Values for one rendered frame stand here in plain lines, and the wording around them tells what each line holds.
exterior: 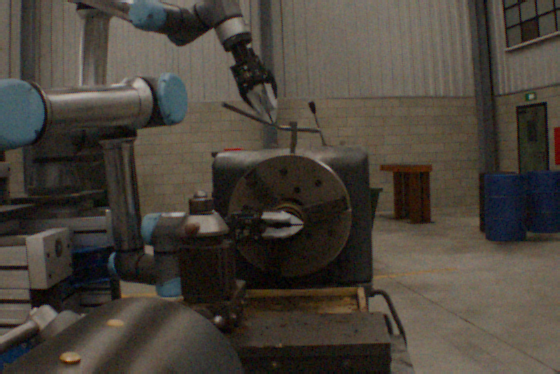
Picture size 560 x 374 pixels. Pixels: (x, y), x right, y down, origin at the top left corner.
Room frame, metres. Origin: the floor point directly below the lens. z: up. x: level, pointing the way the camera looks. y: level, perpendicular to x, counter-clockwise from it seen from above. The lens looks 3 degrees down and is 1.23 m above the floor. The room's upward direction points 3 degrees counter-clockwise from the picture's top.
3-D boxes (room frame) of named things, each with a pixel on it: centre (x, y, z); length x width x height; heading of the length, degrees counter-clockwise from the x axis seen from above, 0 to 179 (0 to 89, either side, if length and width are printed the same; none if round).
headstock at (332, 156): (1.88, -0.05, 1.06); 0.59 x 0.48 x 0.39; 174
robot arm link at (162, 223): (1.28, 0.26, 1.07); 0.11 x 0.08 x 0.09; 84
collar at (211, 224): (0.85, 0.12, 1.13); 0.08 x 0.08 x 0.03
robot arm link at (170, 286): (1.29, 0.28, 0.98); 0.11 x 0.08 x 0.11; 60
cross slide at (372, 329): (0.84, 0.06, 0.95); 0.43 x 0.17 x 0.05; 84
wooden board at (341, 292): (1.23, 0.00, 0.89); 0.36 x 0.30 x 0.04; 84
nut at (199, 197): (0.85, 0.12, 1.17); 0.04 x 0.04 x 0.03
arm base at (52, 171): (1.45, 0.61, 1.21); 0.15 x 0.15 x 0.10
